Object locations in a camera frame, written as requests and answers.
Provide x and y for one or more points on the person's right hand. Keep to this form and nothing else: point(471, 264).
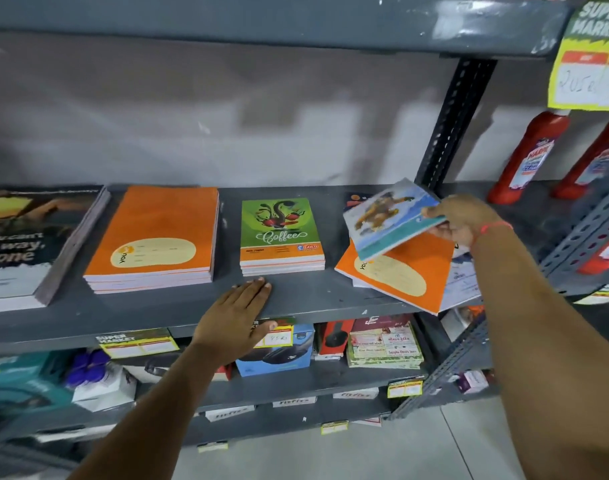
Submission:
point(464, 214)

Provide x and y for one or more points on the person's left hand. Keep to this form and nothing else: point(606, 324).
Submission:
point(229, 322)

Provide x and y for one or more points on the person's left thumb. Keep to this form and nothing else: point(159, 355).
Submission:
point(264, 329)

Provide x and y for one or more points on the person's right thumb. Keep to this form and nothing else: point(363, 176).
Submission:
point(433, 211)

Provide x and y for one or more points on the light blue animal notebook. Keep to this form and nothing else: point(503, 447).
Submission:
point(384, 219)

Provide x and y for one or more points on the person's right forearm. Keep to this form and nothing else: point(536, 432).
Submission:
point(544, 344)

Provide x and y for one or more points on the person's left forearm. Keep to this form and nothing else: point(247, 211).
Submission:
point(149, 419)

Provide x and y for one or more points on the yellow red shelf price label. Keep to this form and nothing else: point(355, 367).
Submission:
point(277, 337)

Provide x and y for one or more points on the blue computer mouse box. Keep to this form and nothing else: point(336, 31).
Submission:
point(284, 359)

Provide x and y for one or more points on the grey metal shelf rack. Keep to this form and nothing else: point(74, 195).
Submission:
point(304, 297)

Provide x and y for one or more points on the red thread wristband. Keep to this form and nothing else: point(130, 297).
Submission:
point(492, 227)

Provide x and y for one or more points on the orange notebook with cream label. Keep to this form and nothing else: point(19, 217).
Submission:
point(409, 274)

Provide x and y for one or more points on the red black product box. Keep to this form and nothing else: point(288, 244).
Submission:
point(334, 338)

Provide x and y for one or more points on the white shelf label strip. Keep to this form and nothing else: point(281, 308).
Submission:
point(367, 421)
point(294, 401)
point(229, 413)
point(355, 393)

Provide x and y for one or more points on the white printed booklet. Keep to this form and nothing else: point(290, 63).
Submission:
point(462, 284)

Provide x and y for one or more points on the dark cover notebook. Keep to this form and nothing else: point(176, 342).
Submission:
point(355, 199)

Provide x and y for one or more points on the stack of green notebooks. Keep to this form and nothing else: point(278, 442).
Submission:
point(280, 229)

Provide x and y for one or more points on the red cleaner bottle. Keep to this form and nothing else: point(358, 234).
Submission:
point(529, 159)
point(592, 162)
point(604, 257)

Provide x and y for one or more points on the small yellow shelf label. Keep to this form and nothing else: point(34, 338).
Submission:
point(334, 427)
point(404, 388)
point(212, 446)

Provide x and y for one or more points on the stack of green printed booklets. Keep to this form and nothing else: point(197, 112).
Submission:
point(384, 344)

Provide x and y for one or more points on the yellow green shelf price label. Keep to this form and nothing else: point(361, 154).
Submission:
point(137, 342)

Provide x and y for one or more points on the stack of orange notebooks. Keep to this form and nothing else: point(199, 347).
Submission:
point(154, 234)

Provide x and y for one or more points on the grey perforated metal rack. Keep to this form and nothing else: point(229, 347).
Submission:
point(579, 239)

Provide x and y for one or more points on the white cardboard box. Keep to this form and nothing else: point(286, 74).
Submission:
point(107, 389)

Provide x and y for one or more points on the small white purple box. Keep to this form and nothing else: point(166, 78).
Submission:
point(473, 381)

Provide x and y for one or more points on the purple capped bottles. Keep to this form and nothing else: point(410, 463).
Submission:
point(87, 367)

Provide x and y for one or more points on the yellow white shelf label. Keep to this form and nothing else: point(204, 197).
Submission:
point(600, 294)

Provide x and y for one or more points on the yellow hanging price sign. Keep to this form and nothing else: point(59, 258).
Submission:
point(584, 69)

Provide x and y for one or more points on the stack of dark photo notebooks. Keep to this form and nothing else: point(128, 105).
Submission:
point(29, 244)

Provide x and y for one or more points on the teal product box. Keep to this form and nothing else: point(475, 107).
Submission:
point(19, 382)

